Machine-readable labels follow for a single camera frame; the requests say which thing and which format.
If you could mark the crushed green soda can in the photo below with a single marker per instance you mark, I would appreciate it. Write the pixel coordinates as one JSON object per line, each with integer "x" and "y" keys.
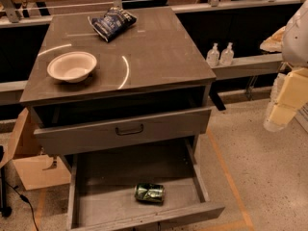
{"x": 149, "y": 192}

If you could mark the white printed cardboard box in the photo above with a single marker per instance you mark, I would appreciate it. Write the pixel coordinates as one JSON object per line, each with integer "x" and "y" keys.
{"x": 302, "y": 117}

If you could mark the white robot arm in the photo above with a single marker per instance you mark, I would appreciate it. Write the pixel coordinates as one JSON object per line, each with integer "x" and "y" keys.
{"x": 294, "y": 48}

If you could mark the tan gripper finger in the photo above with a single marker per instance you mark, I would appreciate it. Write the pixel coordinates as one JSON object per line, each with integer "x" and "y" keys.
{"x": 289, "y": 94}
{"x": 274, "y": 42}

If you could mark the brown cardboard box left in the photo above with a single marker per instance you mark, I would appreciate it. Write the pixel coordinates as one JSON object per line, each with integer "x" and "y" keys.
{"x": 35, "y": 169}

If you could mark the grey open middle drawer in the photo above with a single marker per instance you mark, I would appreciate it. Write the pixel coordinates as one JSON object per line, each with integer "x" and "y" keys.
{"x": 101, "y": 195}

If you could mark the grey top drawer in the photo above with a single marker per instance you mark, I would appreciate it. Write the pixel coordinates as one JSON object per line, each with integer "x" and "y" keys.
{"x": 95, "y": 136}

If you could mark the white paper bowl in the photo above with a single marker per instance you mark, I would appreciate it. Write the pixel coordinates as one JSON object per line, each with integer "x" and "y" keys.
{"x": 72, "y": 67}

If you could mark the clear sanitizer bottle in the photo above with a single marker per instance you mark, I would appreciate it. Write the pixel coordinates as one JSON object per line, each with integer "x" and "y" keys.
{"x": 213, "y": 56}
{"x": 226, "y": 56}

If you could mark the blue chip bag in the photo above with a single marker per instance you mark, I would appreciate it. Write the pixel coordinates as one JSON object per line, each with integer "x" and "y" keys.
{"x": 115, "y": 21}

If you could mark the right clear sanitizer bottle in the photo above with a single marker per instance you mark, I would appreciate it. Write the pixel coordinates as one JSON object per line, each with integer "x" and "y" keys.
{"x": 226, "y": 56}

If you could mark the grey drawer cabinet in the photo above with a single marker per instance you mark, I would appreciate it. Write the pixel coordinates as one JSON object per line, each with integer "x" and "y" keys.
{"x": 152, "y": 68}

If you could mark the grey metal railing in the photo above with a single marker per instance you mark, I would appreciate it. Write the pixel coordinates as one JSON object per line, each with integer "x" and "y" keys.
{"x": 154, "y": 4}

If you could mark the left clear sanitizer bottle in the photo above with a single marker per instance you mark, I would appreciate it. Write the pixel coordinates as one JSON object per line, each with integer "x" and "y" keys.
{"x": 213, "y": 56}

